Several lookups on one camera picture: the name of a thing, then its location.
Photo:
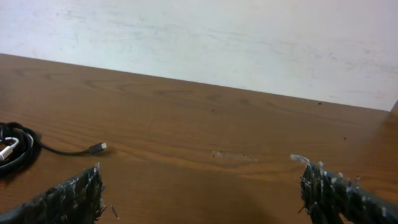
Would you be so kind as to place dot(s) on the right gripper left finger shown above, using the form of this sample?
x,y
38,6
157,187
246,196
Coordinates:
x,y
77,200

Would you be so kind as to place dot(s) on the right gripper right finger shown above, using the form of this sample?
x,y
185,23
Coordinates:
x,y
330,198

